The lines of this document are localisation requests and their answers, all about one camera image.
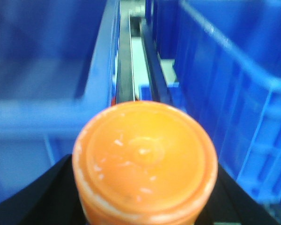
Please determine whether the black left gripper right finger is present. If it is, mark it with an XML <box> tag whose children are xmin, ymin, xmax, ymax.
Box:
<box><xmin>195</xmin><ymin>165</ymin><xmax>278</xmax><ymax>225</ymax></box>

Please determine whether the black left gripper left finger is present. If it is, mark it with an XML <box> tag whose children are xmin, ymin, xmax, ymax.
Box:
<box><xmin>0</xmin><ymin>154</ymin><xmax>87</xmax><ymax>225</ymax></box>

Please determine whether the blue bin left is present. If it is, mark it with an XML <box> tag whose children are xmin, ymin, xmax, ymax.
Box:
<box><xmin>0</xmin><ymin>0</ymin><xmax>120</xmax><ymax>203</ymax></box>

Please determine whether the blue bin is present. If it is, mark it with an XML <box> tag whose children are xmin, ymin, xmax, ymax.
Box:
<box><xmin>0</xmin><ymin>0</ymin><xmax>120</xmax><ymax>203</ymax></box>
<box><xmin>145</xmin><ymin>0</ymin><xmax>281</xmax><ymax>203</ymax></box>

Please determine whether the blue bin right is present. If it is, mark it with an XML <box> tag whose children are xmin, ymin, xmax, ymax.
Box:
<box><xmin>145</xmin><ymin>0</ymin><xmax>281</xmax><ymax>203</ymax></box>

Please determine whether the black shelf divider rail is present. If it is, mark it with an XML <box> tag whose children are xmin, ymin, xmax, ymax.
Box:
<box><xmin>116</xmin><ymin>17</ymin><xmax>175</xmax><ymax>106</ymax></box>

